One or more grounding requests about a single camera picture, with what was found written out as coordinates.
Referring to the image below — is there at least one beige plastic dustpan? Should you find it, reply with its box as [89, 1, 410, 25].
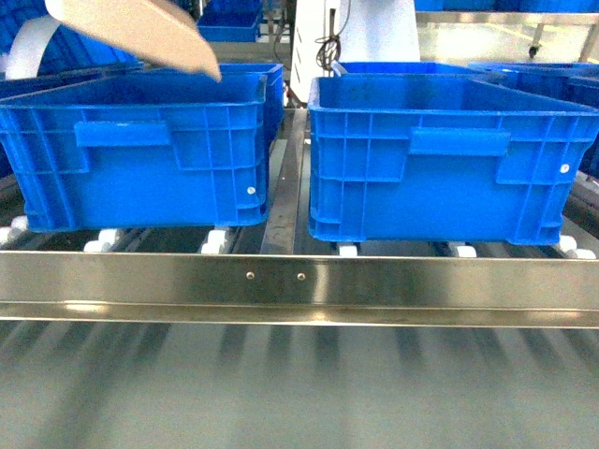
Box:
[45, 0, 222, 81]

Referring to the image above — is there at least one blue crate left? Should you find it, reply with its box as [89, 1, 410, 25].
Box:
[1, 72, 269, 232]

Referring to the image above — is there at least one metal shelf rack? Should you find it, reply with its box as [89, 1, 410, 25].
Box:
[1, 109, 598, 328]

